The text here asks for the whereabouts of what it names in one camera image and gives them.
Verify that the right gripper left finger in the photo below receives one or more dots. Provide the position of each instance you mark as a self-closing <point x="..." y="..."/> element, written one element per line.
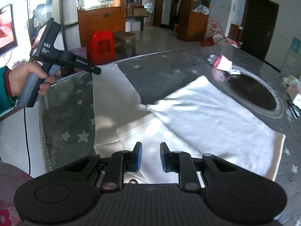
<point x="121" y="162"/>

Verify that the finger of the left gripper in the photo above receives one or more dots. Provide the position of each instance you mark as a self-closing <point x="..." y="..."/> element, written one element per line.
<point x="86" y="65"/>

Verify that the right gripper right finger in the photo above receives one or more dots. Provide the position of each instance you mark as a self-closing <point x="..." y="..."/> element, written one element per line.
<point x="181" y="163"/>

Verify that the cream white garment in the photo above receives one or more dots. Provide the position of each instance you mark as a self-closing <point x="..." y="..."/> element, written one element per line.
<point x="196" y="119"/>

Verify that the green sleeved left forearm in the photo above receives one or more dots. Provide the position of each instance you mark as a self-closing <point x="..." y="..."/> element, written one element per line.
<point x="7" y="101"/>

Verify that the red plastic stool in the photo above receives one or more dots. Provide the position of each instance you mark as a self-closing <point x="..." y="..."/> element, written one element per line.
<point x="101" y="49"/>

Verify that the brown wooden stool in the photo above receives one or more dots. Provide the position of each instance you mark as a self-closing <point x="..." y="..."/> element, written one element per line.
<point x="123" y="42"/>

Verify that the glass display cabinet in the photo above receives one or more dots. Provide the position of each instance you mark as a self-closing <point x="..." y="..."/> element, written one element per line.
<point x="100" y="15"/>

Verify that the round black induction hotplate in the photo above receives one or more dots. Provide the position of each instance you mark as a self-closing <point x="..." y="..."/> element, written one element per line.
<point x="253" y="91"/>

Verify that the white and pink glove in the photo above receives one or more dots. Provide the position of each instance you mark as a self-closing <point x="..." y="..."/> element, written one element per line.
<point x="223" y="63"/>

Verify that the grey star pattern tablecloth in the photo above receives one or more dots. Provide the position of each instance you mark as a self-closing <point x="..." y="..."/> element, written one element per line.
<point x="69" y="120"/>

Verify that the black framed tablet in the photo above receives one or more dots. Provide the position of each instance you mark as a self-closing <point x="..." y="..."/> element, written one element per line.
<point x="294" y="109"/>

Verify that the wooden shelf cabinet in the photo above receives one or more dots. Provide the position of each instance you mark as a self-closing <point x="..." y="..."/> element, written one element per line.
<point x="193" y="17"/>

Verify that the white tissue box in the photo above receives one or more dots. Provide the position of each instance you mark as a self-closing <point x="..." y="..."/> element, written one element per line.
<point x="294" y="93"/>

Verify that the dark wooden door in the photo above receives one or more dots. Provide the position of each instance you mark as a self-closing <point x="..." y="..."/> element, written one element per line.
<point x="259" y="20"/>

